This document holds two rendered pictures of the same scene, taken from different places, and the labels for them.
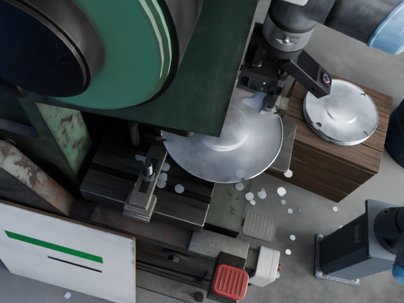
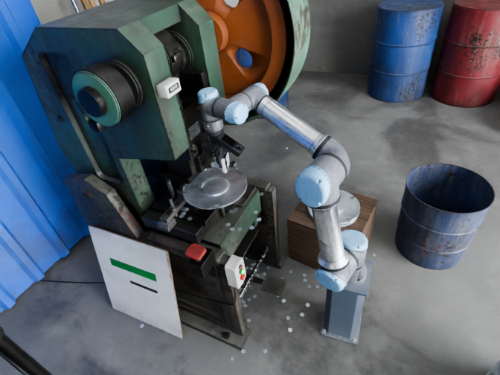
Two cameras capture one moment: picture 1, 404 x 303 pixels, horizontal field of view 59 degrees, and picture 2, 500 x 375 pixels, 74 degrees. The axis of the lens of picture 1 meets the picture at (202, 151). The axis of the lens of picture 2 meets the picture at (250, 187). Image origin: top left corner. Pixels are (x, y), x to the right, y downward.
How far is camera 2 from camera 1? 0.90 m
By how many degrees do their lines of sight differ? 28
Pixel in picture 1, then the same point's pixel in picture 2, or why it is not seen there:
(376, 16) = (223, 109)
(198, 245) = not seen: hidden behind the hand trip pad
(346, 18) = (216, 112)
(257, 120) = (234, 184)
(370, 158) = not seen: hidden behind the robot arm
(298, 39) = (212, 126)
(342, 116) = not seen: hidden behind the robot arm
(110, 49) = (107, 103)
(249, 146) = (225, 195)
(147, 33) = (110, 97)
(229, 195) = (221, 228)
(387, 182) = (395, 271)
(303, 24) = (210, 118)
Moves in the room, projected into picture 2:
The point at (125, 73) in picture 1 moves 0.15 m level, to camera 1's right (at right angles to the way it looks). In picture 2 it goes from (111, 109) to (153, 113)
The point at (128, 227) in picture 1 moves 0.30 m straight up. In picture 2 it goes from (164, 242) to (143, 191)
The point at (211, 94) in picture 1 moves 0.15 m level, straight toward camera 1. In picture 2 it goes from (163, 137) to (137, 162)
